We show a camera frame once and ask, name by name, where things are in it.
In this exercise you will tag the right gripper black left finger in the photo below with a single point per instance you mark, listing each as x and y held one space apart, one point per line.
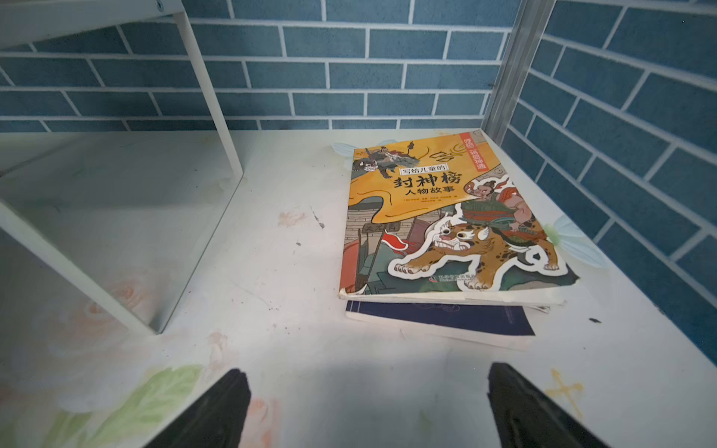
216 419

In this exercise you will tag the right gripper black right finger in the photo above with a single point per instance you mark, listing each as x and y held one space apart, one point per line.
526 417

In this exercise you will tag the dark blue book underneath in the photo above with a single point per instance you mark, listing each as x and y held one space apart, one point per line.
501 326

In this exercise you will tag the white wooden two-tier shelf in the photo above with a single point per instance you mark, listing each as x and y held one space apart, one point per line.
124 218

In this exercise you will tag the colourful tiger cover book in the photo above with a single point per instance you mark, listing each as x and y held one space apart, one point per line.
441 220

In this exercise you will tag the aluminium right corner profile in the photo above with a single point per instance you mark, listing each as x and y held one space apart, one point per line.
531 21

